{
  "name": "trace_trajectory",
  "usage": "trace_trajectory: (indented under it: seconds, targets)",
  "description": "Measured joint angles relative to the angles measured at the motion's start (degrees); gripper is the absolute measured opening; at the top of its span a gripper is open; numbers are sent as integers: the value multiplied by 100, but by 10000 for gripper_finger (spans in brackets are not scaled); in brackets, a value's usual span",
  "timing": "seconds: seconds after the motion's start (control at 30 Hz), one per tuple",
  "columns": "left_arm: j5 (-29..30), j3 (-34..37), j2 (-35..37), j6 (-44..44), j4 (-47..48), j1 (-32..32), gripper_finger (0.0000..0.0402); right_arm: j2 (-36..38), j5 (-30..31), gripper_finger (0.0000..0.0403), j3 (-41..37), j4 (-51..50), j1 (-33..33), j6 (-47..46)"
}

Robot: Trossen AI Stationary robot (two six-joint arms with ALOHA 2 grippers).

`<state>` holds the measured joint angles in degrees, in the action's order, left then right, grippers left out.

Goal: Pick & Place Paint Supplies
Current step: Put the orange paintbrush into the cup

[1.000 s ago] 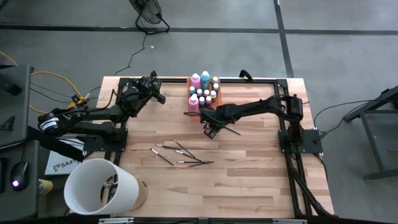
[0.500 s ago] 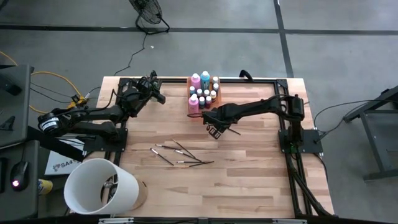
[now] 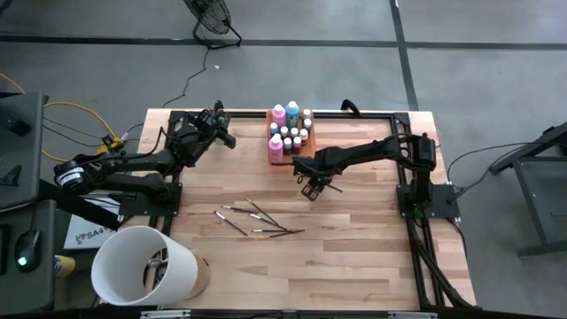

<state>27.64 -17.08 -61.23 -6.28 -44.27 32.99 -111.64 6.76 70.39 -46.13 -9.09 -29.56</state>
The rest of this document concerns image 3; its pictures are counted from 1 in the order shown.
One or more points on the small white-capped paint bottle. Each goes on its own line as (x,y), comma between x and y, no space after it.
(288,144)
(307,125)

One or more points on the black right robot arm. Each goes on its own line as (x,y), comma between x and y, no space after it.
(381,153)

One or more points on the thin dark paintbrush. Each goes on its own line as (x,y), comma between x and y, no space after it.
(262,212)

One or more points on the small navy purple paint bottle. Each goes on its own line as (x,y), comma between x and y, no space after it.
(293,131)

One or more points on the yellow blue can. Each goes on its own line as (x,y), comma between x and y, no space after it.
(65,266)

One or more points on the large teal paint bottle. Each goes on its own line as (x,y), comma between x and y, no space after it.
(292,113)

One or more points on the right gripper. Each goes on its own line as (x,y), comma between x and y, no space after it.
(316,166)

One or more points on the black clamp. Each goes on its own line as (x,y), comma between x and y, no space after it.
(217,104)
(350,106)

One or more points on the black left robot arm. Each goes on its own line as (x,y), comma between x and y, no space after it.
(128,161)

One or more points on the white sign board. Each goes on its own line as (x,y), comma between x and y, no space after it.
(88,230)

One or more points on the black computer mouse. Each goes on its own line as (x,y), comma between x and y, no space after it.
(28,250)

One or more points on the dark paintbrush gold ferrule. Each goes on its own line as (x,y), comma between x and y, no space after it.
(283,234)

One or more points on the black metal stand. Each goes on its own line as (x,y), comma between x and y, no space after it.
(527,154)

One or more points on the black side desk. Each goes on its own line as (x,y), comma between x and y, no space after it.
(26,288)

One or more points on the black diagonal desk bar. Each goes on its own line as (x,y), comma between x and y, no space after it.
(80,206)

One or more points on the black floor fan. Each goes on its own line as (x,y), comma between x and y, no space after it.
(210,17)

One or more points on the small white paint bottle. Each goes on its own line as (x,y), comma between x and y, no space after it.
(307,113)

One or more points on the small magenta paint bottle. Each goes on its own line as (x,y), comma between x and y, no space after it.
(297,142)

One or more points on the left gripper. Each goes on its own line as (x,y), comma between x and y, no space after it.
(195,137)

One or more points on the dark grey equipment case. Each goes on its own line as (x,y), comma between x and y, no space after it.
(22,146)

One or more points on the orange translucent plastic bin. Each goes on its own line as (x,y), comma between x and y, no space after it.
(305,148)

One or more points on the silver bracket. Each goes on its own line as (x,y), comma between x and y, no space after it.
(412,315)
(165,314)

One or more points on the dark paintbrush silver ferrule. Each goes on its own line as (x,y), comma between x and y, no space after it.
(268,222)
(239,209)
(230,223)
(334,188)
(268,231)

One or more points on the small orange-brown paint bottle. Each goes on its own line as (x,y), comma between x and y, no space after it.
(303,134)

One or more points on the small blue paint bottle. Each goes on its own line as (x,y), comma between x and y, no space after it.
(274,128)

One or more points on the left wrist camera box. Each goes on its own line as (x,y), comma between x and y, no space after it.
(206,119)

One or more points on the black aluminium rig frame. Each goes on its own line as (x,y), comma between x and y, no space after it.
(367,115)

